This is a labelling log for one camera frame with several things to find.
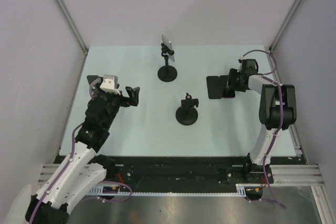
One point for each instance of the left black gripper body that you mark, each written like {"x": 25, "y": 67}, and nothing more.
{"x": 124, "y": 101}

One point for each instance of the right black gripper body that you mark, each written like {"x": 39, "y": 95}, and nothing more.
{"x": 234, "y": 80}

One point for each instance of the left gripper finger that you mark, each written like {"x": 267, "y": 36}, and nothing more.
{"x": 130, "y": 91}
{"x": 135, "y": 96}

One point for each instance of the black phone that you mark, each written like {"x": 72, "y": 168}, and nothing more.
{"x": 214, "y": 87}

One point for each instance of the rusty base phone stand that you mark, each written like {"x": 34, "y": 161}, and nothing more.
{"x": 93, "y": 80}

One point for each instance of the black stand holding white phone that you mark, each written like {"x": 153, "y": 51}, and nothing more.
{"x": 166, "y": 73}

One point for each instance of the black stand holding purple phone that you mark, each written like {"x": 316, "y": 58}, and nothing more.
{"x": 187, "y": 113}

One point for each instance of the white silver phone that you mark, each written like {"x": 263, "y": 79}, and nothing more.
{"x": 167, "y": 48}

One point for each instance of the purple phone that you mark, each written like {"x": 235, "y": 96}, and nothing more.
{"x": 226, "y": 91}

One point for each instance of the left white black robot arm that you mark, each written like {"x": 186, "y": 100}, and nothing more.
{"x": 83, "y": 167}

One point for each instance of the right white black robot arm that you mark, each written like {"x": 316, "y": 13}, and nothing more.
{"x": 277, "y": 111}

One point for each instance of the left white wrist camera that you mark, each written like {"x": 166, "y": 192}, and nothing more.
{"x": 110, "y": 84}

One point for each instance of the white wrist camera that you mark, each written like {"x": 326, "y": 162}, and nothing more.
{"x": 110, "y": 84}
{"x": 241, "y": 61}

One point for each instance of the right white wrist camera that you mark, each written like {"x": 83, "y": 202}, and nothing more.
{"x": 241, "y": 61}

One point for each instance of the white slotted cable duct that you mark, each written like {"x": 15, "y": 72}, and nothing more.
{"x": 229, "y": 191}

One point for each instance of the right aluminium frame post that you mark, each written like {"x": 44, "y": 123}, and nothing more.
{"x": 285, "y": 23}

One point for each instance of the aluminium frame post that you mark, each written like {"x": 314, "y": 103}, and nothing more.
{"x": 61, "y": 5}
{"x": 285, "y": 23}

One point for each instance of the left aluminium frame post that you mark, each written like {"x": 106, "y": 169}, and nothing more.
{"x": 61, "y": 5}

